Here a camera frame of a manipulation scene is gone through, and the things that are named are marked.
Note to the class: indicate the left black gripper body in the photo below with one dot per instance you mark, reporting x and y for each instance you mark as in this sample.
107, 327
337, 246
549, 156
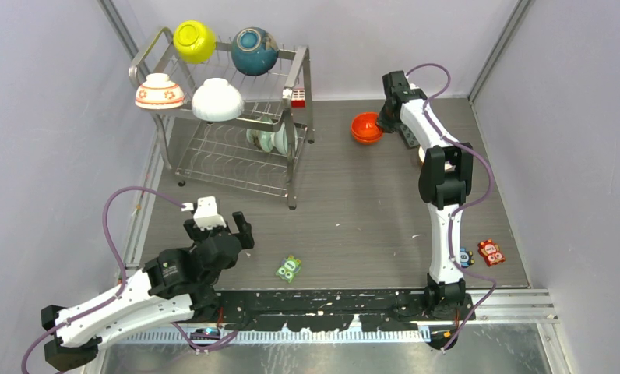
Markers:
201, 236

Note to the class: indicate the orange plastic bowl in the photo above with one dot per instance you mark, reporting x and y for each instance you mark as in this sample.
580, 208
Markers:
368, 140
364, 124

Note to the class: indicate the plain white bowl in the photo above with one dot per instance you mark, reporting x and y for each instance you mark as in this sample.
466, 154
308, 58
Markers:
216, 100

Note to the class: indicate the orange bowl white inside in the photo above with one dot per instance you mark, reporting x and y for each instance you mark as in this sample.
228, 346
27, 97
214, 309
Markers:
422, 155

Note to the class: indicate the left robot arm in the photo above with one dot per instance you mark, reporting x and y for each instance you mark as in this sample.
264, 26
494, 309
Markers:
176, 286

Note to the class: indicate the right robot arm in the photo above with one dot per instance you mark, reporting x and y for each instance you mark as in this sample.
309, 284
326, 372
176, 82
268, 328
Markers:
444, 184

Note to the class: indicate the metal two-tier dish rack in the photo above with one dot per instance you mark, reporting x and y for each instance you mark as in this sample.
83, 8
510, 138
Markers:
219, 153

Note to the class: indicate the dark grey studded baseplate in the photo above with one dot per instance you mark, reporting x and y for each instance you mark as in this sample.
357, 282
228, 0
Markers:
408, 137

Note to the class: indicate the green owl puzzle piece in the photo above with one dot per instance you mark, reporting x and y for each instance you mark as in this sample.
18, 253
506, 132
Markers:
289, 268

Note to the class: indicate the red white toy block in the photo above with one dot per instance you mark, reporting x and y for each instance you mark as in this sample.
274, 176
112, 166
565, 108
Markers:
298, 98

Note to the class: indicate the pale green ceramic bowl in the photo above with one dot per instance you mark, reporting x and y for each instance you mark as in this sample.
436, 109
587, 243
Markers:
262, 140

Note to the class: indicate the dark blue ceramic bowl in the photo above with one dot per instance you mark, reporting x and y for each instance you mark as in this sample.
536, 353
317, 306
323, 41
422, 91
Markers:
254, 51

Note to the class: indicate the blue owl puzzle piece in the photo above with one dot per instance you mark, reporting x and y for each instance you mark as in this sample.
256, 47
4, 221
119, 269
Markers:
466, 258

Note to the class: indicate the white bowl red pattern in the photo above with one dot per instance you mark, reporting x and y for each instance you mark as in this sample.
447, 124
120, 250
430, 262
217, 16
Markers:
159, 92

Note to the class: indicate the yellow bowl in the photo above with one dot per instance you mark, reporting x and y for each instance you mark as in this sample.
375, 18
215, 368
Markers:
194, 42

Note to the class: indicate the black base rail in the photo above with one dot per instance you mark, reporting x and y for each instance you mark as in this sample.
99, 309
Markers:
325, 310

